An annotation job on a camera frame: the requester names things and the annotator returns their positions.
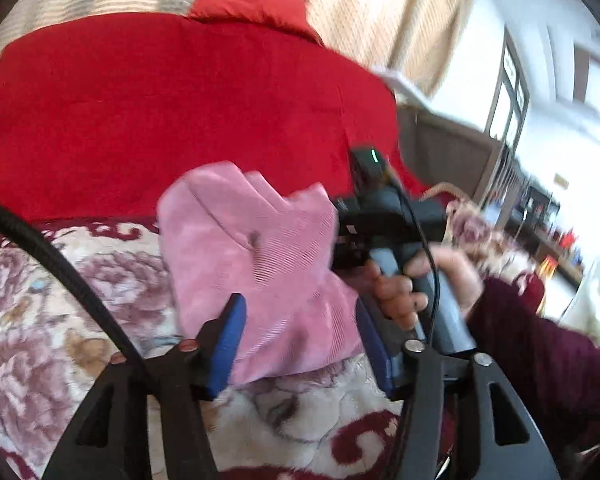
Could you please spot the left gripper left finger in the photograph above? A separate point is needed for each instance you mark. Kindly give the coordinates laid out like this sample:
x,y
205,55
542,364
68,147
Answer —
x,y
108,437

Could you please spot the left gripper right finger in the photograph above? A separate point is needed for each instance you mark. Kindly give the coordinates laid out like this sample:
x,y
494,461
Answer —
x,y
460,419

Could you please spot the pink corduroy jacket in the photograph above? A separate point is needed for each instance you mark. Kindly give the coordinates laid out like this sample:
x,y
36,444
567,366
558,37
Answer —
x,y
224,231

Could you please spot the person right hand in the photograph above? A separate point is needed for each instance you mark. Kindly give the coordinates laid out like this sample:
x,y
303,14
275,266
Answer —
x,y
399,301

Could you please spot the dark red right sleeve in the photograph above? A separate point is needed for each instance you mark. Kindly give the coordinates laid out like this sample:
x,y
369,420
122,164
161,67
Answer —
x,y
556,372

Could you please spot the brown wooden cabinet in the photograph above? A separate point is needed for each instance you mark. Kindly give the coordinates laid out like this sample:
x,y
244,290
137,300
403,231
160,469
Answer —
x,y
437,149

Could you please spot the floral plush blanket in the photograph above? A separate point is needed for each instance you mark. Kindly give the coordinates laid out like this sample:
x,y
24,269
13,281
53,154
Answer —
x,y
16,230

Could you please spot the wooden baby crib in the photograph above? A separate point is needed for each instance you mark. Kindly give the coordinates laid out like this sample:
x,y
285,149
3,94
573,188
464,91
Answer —
x,y
505,189

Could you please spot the red pillow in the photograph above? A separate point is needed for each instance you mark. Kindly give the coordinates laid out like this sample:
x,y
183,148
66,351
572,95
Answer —
x,y
288,16

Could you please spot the red sofa cover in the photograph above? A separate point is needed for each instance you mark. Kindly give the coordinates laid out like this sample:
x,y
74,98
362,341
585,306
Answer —
x,y
99,116

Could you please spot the window frame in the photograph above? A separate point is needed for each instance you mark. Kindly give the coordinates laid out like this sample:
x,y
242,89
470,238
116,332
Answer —
x,y
510,103

